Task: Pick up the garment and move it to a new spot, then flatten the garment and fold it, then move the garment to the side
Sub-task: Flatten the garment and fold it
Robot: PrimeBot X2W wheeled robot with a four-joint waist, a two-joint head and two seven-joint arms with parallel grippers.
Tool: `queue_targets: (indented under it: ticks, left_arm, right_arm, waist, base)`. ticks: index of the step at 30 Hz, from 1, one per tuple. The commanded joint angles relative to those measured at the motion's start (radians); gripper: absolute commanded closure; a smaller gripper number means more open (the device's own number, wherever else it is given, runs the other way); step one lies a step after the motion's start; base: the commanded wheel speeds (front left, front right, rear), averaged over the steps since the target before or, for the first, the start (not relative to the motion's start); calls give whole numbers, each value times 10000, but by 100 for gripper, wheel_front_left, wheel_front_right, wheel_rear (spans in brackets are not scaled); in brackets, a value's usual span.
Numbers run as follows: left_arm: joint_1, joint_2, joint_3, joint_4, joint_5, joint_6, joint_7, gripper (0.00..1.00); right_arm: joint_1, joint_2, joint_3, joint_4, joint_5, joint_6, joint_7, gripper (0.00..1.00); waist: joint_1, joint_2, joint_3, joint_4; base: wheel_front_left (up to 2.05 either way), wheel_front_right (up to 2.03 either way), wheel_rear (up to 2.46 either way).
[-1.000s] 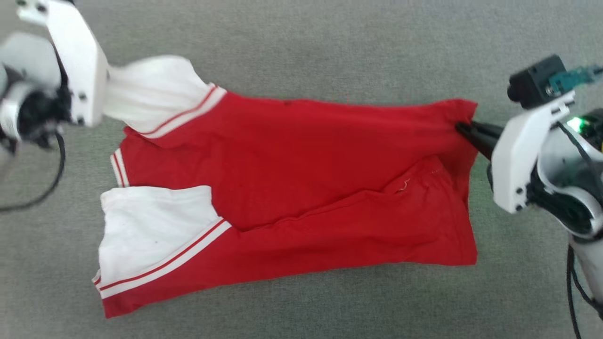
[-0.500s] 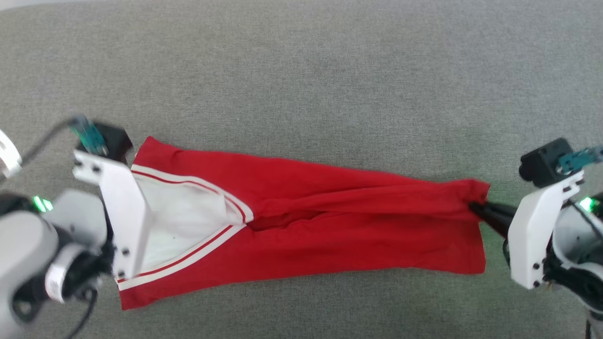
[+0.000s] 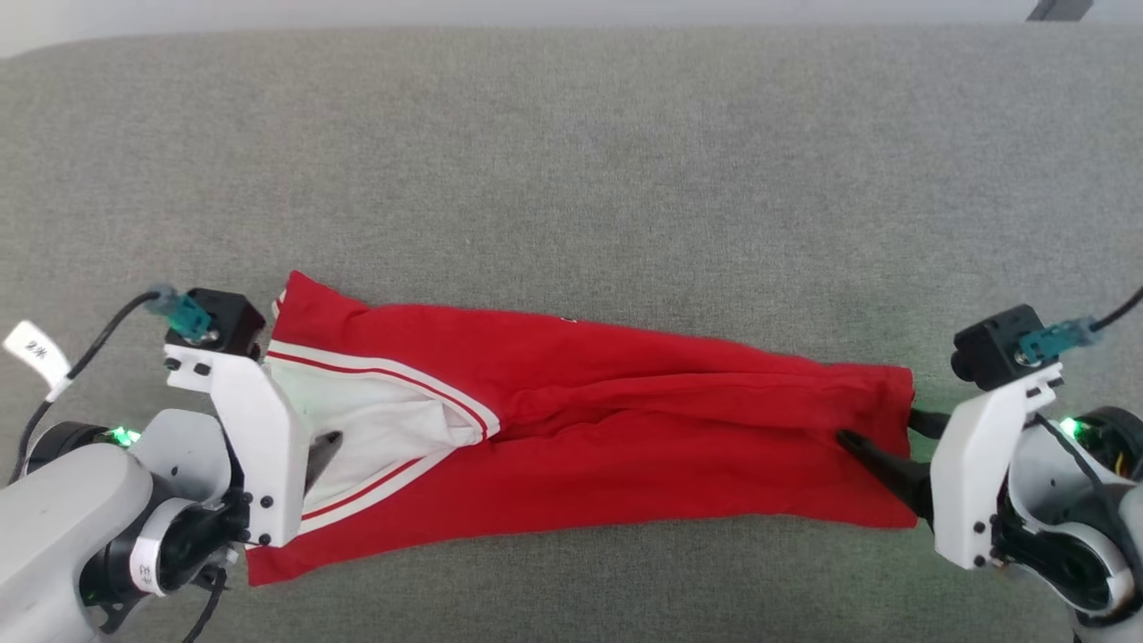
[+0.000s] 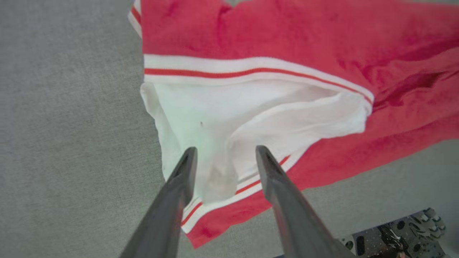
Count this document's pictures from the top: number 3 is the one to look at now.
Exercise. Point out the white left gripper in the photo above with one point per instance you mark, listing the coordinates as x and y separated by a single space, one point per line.
263 446

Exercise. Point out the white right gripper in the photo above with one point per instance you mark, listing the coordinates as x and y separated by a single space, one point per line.
973 473

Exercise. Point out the red white basketball jersey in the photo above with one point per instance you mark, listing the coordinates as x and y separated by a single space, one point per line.
625 429

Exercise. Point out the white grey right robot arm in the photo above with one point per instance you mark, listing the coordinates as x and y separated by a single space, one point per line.
1072 554

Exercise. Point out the grey metal bar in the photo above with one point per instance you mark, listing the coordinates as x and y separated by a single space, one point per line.
1058 9

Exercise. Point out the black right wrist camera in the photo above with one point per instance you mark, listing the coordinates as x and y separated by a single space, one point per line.
987 353

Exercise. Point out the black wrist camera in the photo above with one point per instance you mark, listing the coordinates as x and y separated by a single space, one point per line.
228 317
987 353

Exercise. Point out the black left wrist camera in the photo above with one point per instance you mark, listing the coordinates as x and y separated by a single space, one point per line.
228 317

